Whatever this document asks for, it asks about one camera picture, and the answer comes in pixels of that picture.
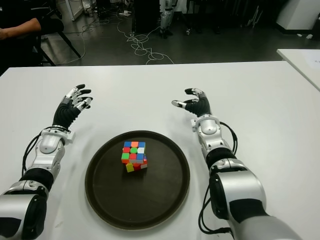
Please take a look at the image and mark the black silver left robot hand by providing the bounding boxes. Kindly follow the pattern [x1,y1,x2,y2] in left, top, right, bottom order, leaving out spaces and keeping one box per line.
[52,84,94,132]

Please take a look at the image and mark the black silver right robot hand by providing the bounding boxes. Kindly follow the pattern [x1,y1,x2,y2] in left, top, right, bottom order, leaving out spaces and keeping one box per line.
[171,87,213,118]

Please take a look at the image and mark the multicoloured Rubik's cube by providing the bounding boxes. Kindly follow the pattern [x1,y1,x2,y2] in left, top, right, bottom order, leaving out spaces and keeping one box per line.
[121,141,149,173]

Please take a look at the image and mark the dark brown round plate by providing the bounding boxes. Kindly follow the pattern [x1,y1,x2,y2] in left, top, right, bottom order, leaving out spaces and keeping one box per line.
[84,129,191,231]

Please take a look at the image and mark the black metal chair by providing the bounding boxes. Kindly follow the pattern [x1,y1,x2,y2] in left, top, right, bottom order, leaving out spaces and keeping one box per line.
[34,24,82,67]

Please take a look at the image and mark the seated person in black shirt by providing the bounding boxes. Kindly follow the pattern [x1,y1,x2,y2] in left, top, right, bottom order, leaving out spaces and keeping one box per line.
[0,0,65,70]

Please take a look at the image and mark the leaning white boards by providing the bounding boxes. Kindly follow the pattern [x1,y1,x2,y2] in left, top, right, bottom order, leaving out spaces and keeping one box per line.
[246,4,263,28]

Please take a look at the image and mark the white framed panel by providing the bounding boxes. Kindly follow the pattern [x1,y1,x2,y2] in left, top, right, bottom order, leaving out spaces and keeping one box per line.
[55,0,87,22]

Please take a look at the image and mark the black pillar cabinet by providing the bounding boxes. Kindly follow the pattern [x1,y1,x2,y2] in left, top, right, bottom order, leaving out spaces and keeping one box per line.
[133,0,161,35]

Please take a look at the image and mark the white side table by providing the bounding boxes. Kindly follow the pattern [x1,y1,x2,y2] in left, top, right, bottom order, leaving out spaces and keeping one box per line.
[276,48,320,92]

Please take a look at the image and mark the white cabinet with black base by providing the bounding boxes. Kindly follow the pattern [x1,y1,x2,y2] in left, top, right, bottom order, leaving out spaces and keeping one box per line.
[276,0,320,35]

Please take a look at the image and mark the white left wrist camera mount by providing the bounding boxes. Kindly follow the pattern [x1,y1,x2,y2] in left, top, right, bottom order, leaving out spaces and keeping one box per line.
[64,131,76,145]

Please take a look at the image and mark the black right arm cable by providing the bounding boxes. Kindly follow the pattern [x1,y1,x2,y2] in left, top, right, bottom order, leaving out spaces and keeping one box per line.
[198,121,239,238]

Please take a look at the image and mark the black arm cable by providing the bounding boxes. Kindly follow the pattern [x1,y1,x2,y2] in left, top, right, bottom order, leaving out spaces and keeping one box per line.
[21,129,45,177]
[198,121,239,238]

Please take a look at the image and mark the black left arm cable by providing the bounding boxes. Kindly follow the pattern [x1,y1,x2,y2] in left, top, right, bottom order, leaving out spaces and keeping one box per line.
[21,129,45,177]

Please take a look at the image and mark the tangled white floor cable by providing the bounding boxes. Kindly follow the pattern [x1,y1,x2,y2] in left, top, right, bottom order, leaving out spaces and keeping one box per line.
[116,9,176,66]

